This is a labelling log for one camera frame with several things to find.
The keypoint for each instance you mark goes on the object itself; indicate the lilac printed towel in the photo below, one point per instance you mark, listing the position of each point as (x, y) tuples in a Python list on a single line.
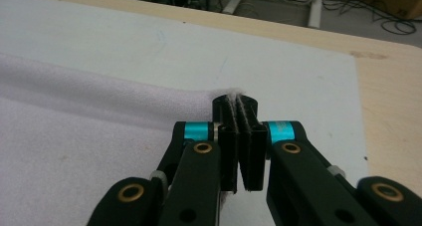
[(83, 136)]

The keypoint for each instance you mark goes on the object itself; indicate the open cardboard box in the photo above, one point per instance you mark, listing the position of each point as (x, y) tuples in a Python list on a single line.
[(391, 0)]

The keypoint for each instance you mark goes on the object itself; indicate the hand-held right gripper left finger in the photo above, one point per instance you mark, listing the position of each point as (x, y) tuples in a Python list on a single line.
[(227, 153)]

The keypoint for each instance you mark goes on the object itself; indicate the white grid mat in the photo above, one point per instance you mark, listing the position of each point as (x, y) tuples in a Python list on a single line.
[(132, 37)]

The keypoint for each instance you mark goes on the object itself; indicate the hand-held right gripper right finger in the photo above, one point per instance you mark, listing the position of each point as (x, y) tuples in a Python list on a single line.
[(255, 156)]

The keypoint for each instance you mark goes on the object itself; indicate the white metal stand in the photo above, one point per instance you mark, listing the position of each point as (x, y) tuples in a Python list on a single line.
[(315, 10)]

